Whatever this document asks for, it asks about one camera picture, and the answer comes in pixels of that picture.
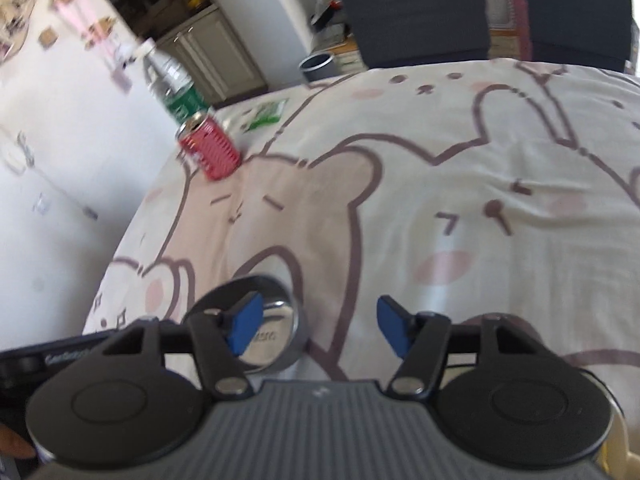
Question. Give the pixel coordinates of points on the dark grey chair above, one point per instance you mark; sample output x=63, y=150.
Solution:
x=575, y=15
x=415, y=15

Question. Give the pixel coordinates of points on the cartoon bear printed tablecloth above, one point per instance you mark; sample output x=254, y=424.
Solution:
x=450, y=185

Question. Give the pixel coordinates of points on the pink hanging wall ornament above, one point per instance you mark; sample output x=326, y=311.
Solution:
x=92, y=30

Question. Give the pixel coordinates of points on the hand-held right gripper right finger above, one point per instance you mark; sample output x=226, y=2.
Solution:
x=395, y=327

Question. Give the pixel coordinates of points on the green packet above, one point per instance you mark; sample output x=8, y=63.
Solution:
x=267, y=115

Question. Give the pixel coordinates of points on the clear water bottle green label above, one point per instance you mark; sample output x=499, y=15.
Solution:
x=172, y=82

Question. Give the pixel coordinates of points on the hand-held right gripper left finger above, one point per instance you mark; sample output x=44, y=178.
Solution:
x=242, y=325

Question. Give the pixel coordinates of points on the grey round bin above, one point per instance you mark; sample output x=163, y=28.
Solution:
x=317, y=66

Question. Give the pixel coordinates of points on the round steel bowl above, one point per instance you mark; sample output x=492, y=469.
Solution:
x=280, y=330

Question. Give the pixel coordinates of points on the person's left hand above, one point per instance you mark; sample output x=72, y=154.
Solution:
x=15, y=442

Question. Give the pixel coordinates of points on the wall photo board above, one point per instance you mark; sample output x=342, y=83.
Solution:
x=15, y=15

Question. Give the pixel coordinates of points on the cream kitchen base cabinet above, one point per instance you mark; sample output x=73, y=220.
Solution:
x=215, y=60

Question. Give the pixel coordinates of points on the red drink can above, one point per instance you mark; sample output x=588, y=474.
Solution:
x=210, y=147

